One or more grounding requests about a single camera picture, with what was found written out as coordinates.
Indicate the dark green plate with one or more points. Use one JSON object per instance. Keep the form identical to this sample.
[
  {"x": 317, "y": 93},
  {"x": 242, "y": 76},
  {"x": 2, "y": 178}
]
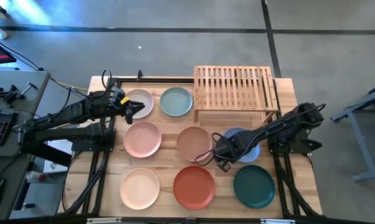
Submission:
[{"x": 254, "y": 186}]

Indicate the grey metal stand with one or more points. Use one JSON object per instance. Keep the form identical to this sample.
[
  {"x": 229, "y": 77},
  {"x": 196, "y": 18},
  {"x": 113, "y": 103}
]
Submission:
[{"x": 358, "y": 124}]

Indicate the tan brown plate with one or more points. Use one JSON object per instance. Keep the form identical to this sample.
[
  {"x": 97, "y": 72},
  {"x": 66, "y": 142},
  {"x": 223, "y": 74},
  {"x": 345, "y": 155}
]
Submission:
[{"x": 191, "y": 143}]

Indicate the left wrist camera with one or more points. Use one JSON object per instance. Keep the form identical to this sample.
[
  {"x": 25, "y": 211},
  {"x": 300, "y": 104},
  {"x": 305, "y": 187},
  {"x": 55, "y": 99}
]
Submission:
[{"x": 118, "y": 93}]

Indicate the pale off-white plate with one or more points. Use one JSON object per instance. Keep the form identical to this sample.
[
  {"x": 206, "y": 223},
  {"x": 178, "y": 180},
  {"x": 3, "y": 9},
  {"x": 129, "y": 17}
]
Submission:
[{"x": 146, "y": 99}]

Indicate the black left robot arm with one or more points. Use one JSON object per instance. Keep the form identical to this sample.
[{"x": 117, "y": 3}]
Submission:
[{"x": 66, "y": 113}]

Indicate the white bowl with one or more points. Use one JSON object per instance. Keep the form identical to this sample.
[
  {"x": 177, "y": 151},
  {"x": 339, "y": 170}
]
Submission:
[{"x": 139, "y": 188}]

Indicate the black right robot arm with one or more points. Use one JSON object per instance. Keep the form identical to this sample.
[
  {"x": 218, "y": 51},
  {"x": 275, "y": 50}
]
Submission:
[{"x": 277, "y": 127}]

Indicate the wooden slatted shelf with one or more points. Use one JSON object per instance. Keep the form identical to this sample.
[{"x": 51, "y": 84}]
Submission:
[{"x": 234, "y": 107}]

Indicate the white printed box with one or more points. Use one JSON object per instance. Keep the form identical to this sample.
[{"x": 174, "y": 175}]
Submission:
[{"x": 58, "y": 147}]

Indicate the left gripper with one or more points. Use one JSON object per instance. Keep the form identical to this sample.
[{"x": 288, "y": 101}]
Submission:
[{"x": 117, "y": 108}]

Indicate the dark desk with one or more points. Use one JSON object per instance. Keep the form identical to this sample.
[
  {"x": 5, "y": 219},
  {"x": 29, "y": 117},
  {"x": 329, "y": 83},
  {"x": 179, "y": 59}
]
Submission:
[{"x": 7, "y": 186}]

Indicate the clear bottle red cap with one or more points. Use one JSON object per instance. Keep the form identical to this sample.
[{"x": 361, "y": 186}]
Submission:
[{"x": 35, "y": 177}]

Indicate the light blue-green plate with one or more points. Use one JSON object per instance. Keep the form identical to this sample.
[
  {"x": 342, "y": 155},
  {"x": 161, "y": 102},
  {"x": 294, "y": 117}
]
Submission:
[{"x": 176, "y": 101}]

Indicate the black keyboard red keys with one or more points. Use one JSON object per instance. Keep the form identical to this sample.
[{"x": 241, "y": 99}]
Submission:
[{"x": 0, "y": 127}]

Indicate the dusty blue plate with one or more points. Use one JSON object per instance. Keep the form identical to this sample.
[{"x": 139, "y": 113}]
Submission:
[{"x": 252, "y": 155}]

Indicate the yellow tag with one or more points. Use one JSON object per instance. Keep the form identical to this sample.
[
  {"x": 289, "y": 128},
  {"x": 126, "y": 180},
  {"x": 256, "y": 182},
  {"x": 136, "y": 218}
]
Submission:
[{"x": 125, "y": 100}]

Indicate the grey desk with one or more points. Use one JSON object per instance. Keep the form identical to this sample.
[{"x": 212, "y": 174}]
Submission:
[{"x": 28, "y": 124}]

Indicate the salmon pink plate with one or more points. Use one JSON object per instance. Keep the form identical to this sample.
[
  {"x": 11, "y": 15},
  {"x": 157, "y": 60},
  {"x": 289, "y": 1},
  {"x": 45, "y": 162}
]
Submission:
[{"x": 142, "y": 139}]

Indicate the small black bracket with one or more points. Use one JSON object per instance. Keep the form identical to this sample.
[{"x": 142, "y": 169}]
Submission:
[{"x": 139, "y": 75}]

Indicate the silver metal bracket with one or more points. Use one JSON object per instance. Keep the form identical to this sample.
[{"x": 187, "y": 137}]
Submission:
[
  {"x": 104, "y": 220},
  {"x": 277, "y": 221}
]

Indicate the stack of plates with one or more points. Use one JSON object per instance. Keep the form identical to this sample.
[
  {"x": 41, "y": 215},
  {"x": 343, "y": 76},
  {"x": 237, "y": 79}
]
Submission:
[{"x": 194, "y": 187}]

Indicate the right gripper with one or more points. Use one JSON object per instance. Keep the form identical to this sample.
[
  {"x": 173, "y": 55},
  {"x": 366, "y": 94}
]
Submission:
[{"x": 227, "y": 147}]

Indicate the black aluminium table frame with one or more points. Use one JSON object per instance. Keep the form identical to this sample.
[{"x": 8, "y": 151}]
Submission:
[{"x": 156, "y": 80}]

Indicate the black clamp tool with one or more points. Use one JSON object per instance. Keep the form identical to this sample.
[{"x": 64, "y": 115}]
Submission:
[{"x": 7, "y": 93}]

